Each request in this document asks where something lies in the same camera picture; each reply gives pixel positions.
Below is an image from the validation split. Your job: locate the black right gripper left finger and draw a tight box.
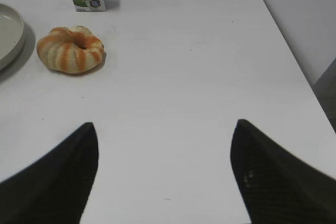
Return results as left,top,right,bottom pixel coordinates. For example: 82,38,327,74
1,122,99,223

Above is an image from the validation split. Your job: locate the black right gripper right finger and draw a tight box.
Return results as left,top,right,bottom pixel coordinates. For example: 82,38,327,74
230,119,335,223

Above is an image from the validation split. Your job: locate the orange striped croissant bun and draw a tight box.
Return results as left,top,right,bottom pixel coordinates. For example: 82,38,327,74
37,26,105,74

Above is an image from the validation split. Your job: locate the beige round plate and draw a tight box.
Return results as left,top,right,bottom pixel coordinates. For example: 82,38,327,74
1,3,26,70

